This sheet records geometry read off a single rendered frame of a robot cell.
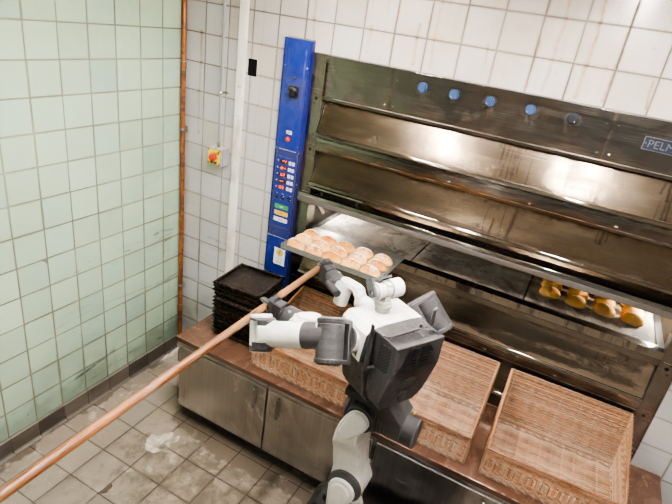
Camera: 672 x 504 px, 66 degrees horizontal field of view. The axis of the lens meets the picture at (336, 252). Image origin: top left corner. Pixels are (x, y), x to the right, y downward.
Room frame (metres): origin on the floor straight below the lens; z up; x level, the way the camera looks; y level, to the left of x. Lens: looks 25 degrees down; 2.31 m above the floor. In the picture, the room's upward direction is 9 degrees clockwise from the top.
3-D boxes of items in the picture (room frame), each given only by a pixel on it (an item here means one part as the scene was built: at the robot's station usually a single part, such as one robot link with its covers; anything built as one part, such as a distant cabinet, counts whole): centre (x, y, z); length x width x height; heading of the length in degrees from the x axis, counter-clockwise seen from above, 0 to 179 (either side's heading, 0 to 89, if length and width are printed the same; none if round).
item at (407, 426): (1.50, -0.26, 1.00); 0.28 x 0.13 x 0.18; 65
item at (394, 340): (1.50, -0.22, 1.27); 0.34 x 0.30 x 0.36; 127
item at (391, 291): (1.55, -0.19, 1.47); 0.10 x 0.07 x 0.09; 127
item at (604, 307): (2.46, -1.35, 1.21); 0.61 x 0.48 x 0.06; 156
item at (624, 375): (2.30, -0.64, 1.02); 1.79 x 0.11 x 0.19; 66
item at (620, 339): (2.32, -0.65, 1.16); 1.80 x 0.06 x 0.04; 66
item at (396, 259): (2.44, -0.04, 1.19); 0.55 x 0.36 x 0.03; 66
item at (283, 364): (2.29, 0.00, 0.72); 0.56 x 0.49 x 0.28; 66
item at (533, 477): (1.80, -1.10, 0.72); 0.56 x 0.49 x 0.28; 68
